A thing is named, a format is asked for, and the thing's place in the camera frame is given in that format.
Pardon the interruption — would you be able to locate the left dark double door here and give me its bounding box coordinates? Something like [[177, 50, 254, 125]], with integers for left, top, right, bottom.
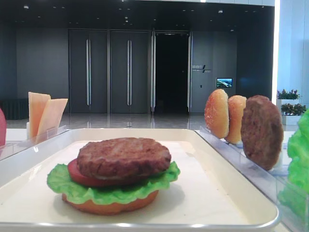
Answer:
[[69, 30, 107, 113]]

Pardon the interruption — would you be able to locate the clear acrylic right rack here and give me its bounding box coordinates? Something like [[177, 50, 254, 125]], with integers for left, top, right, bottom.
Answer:
[[197, 126, 309, 232]]

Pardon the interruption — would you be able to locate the white flower planter box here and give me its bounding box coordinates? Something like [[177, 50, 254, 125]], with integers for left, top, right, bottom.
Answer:
[[277, 89, 307, 126]]

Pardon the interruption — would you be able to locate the brown meat patty on tray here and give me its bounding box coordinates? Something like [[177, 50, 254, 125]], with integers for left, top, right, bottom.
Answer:
[[77, 137, 171, 179]]

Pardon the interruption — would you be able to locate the upright red tomato slice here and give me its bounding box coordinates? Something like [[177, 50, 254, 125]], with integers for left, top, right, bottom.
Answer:
[[0, 109, 7, 146]]

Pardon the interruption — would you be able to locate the orange cheese slice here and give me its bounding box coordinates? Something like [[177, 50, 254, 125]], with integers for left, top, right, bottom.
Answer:
[[36, 99, 68, 144], [28, 92, 51, 138]]

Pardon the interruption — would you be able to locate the far sesame bun half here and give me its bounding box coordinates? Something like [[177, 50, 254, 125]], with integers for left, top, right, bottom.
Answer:
[[204, 89, 229, 139]]

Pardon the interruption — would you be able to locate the dark double door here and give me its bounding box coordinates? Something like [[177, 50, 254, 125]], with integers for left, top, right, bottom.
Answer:
[[69, 30, 107, 113], [111, 31, 149, 114]]

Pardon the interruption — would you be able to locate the clear acrylic rack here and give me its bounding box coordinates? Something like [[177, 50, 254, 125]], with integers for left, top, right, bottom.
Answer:
[[197, 126, 309, 232], [0, 125, 69, 161]]

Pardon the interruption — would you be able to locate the white rectangular tray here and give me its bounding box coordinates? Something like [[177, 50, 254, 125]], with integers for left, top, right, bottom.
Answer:
[[0, 129, 280, 232]]

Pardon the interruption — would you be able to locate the upright green lettuce leaf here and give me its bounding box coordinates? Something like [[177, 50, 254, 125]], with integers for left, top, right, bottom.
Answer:
[[278, 112, 309, 222]]

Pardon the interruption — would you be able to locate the near bun half in rack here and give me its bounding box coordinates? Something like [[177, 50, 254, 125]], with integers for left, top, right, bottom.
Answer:
[[225, 95, 247, 144]]

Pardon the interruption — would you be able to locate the middle dark double door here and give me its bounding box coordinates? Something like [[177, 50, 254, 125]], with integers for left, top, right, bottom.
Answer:
[[111, 31, 149, 114]]

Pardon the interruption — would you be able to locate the red tomato slice on tray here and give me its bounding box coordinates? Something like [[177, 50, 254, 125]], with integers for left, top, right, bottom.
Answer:
[[67, 159, 149, 188]]

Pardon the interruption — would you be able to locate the small wall display screen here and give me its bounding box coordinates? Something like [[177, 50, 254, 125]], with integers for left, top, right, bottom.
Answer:
[[216, 78, 233, 88]]

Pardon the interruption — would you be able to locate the upright orange cheese slice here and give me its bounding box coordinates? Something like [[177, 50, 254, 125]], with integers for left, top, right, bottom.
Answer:
[[28, 92, 51, 138]]

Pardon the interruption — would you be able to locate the bottom bun slice on tray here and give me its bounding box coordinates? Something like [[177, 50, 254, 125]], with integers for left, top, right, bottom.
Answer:
[[62, 190, 159, 216]]

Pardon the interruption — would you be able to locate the clear acrylic left rack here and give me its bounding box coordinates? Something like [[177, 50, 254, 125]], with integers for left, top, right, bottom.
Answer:
[[0, 125, 69, 161]]

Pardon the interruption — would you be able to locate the green lettuce leaf on tray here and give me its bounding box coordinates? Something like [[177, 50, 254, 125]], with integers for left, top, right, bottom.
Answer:
[[47, 161, 181, 205]]

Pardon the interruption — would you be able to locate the upright brown meat patty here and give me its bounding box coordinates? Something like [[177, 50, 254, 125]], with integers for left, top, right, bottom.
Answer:
[[240, 95, 284, 171]]

